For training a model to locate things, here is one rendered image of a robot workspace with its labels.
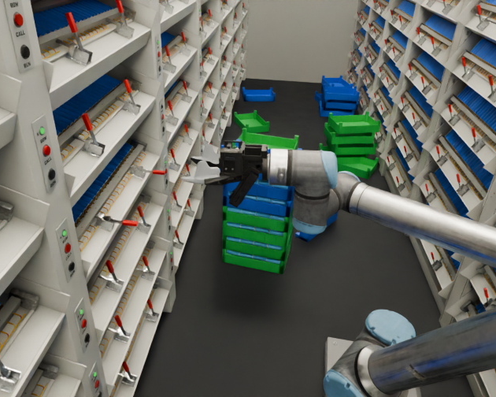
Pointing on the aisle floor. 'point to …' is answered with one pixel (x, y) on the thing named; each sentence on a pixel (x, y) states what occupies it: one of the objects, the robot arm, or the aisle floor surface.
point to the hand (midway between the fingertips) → (188, 170)
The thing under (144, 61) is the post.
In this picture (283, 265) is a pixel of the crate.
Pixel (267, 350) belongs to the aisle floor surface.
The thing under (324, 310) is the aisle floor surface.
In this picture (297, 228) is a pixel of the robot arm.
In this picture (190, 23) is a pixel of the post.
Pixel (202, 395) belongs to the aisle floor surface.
